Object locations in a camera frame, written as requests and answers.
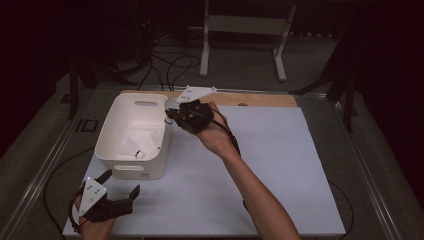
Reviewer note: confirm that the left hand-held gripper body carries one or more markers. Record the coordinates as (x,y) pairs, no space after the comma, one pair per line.
(96,208)

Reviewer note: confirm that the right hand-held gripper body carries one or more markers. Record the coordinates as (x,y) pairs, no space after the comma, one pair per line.
(195,116)

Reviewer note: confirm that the white plastic bin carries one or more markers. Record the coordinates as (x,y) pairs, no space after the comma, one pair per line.
(133,116)

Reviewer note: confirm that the person's left hand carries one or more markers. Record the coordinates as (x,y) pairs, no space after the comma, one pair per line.
(95,230)

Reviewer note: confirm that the person's right hand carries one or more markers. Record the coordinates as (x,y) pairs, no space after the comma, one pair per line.
(216,140)

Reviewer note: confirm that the black stand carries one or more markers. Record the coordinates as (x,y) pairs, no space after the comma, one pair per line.
(348,110)
(73,96)

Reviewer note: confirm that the white metal stand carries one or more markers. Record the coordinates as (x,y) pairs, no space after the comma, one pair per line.
(245,25)

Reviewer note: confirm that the metal rail frame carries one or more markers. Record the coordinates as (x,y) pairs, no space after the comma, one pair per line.
(260,90)

